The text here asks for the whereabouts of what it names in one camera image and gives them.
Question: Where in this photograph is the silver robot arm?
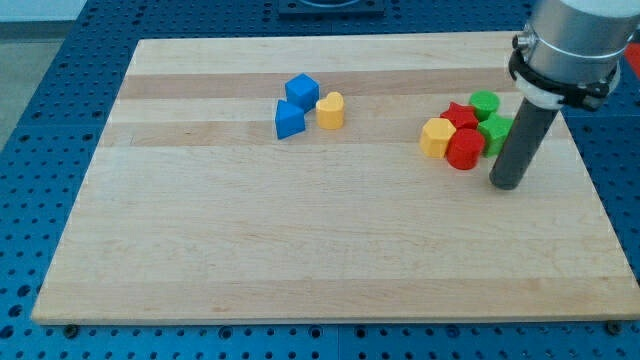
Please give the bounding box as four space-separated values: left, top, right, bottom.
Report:
489 0 639 190

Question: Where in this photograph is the green star block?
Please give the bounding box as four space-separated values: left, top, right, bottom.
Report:
477 113 513 157

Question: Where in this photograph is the red cylinder block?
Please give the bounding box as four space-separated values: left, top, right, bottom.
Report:
446 128 485 170

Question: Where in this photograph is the blue cube block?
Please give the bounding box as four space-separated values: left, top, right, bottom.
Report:
285 73 320 112

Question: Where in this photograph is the blue triangle block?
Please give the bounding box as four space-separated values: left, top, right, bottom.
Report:
274 100 306 140

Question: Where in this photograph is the yellow heart block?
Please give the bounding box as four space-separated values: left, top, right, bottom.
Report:
315 92 345 130

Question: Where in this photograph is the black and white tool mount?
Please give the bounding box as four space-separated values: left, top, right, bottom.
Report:
508 50 621 112

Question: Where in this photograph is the yellow pentagon block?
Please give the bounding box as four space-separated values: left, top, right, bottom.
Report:
419 118 456 158

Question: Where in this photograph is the green cylinder block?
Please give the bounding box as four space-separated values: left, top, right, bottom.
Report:
469 90 500 122

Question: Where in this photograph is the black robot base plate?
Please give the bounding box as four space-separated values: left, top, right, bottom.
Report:
277 0 386 17

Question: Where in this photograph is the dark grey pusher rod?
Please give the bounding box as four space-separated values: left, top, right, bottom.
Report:
489 98 559 190

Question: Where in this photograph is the wooden board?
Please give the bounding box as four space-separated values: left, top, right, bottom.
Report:
32 32 639 325

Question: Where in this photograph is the red star block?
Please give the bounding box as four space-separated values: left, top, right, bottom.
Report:
440 102 479 129

